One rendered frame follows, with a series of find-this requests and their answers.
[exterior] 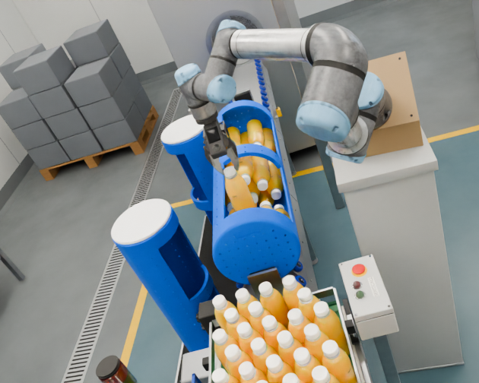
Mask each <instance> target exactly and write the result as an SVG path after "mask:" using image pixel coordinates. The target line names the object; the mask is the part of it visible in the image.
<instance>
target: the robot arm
mask: <svg viewBox="0 0 479 383"><path fill-rule="evenodd" d="M238 59H261V60H276V61H291V62H308V63H310V64H311V66H312V69H311V72H310V75H309V79H308V81H307V85H306V89H305V91H304V95H303V98H302V101H301V104H300V106H299V108H298V110H297V120H296V124H297V127H298V129H299V130H301V131H302V132H303V133H306V134H308V135H309V136H311V137H313V138H317V139H319V140H322V141H327V142H328V144H327V146H326V154H327V155H328V156H330V157H334V158H338V159H340V160H346V161H349V162H352V163H362V162H363V161H364V158H365V156H366V152H367V149H368V146H369V143H370V139H371V137H372V133H373V129H375V128H378V127H380V126H382V125H383V124H385V123H386V122H387V120H388V119H389V117H390V115H391V113H392V98H391V96H390V94H389V92H388V91H387V90H386V89H385V88H384V85H383V83H382V81H381V80H380V79H379V78H378V77H377V76H376V75H375V74H374V73H372V72H368V71H367V70H368V58H367V54H366V50H365V48H364V46H363V44H362V43H361V41H360V40H359V39H358V38H357V37H356V36H355V35H354V34H353V33H352V32H351V31H349V30H348V29H346V28H344V27H342V26H340V25H337V24H331V23H317V24H314V25H312V26H311V27H310V28H286V29H248V30H247V29H246V27H245V26H244V25H242V24H241V23H239V22H237V21H231V20H223V21H221V23H220V26H219V28H218V31H217V32H216V38H215V41H214V45H213V48H212V50H211V55H210V58H209V60H208V65H207V68H206V70H205V73H204V74H203V73H201V70H200V69H199V67H198V66H197V65H196V64H194V63H192V64H188V65H184V66H182V67H181V68H179V69H178V70H177V71H176V73H175V79H176V82H177V84H178V87H179V89H180V90H181V92H182V95H183V97H184V99H185V101H186V103H187V105H188V107H189V110H188V111H189V112H191V113H192V116H193V118H194V119H195V121H196V123H197V124H198V125H204V126H203V138H204V141H203V144H205V146H203V148H204V150H205V157H206V159H207V160H208V162H209V163H210V164H211V165H212V166H213V167H214V168H215V169H216V170H217V171H218V172H219V173H220V174H222V175H223V176H224V169H223V168H222V167H221V163H220V161H219V159H220V157H222V156H225V155H227V156H228V157H229V158H230V159H231V163H232V164H233V165H234V169H235V170H236V171H238V170H239V167H240V164H239V158H238V154H237V149H236V144H235V142H234V141H233V140H231V138H230V133H229V131H228V129H227V127H226V124H225V122H224V121H222V122H219V121H218V120H217V117H218V112H217V107H216V106H215V103H229V102H230V101H231V100H232V99H233V98H234V97H235V95H236V82H235V80H234V79H233V73H234V70H235V67H236V63H237V60H238ZM221 123H223V124H221ZM226 132H227V134H226ZM227 135H228V137H227ZM226 147H227V149H226Z"/></svg>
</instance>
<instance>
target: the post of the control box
mask: <svg viewBox="0 0 479 383"><path fill-rule="evenodd" d="M373 340H374V343H375V345H376V349H377V352H378V355H379V359H380V362H381V364H382V368H383V371H384V374H385V378H386V381H387V383H401V382H400V379H399V376H398V372H397V369H396V366H395V361H394V358H393V355H392V351H391V348H390V345H389V340H388V338H387V335H382V336H379V337H374V338H373Z"/></svg>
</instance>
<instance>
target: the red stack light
mask: <svg viewBox="0 0 479 383"><path fill-rule="evenodd" d="M119 361H120V365H119V368H118V370H117V371H116V373H115V374H114V375H112V376H111V377H109V378H107V379H100V378H99V380H101V381H102V383H123V382H124V381H125V380H126V378H127V375H128V369H127V367H126V366H125V365H124V364H123V362H122V361H121V360H119Z"/></svg>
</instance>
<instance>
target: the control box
mask: <svg viewBox="0 0 479 383"><path fill-rule="evenodd" d="M355 264H363V265H364V266H365V271H364V272H363V273H362V274H355V273H354V272H353V271H352V267H353V266H354V265H355ZM338 265H339V268H340V271H341V276H342V279H343V281H344V286H345V289H346V292H347V296H348V299H349V302H350V305H351V309H352V312H353V315H354V320H355V322H356V324H357V328H358V331H359V333H360V337H361V340H367V339H370V338H374V337H379V336H382V335H386V334H391V333H395V332H398V325H397V321H396V318H395V313H394V310H393V307H392V304H391V301H390V299H389V296H388V293H387V291H386V289H385V286H384V283H383V281H382V278H381V276H380V273H379V270H378V267H377V266H376V262H375V260H374V257H373V255H367V256H364V257H361V258H356V259H354V260H350V261H346V262H343V263H340V264H338ZM371 278H372V279H371ZM370 280H371V281H370ZM354 281H359V282H360V283H361V286H360V287H359V288H354V287H353V282H354ZM372 281H373V282H372ZM370 282H371V283H370ZM371 285H372V286H371ZM372 288H373V289H372ZM359 290H361V291H363V292H364V297H363V298H357V297H356V292H357V291H359ZM374 291H375V292H374ZM376 291H377V292H376ZM374 293H376V294H377V295H376V294H374Z"/></svg>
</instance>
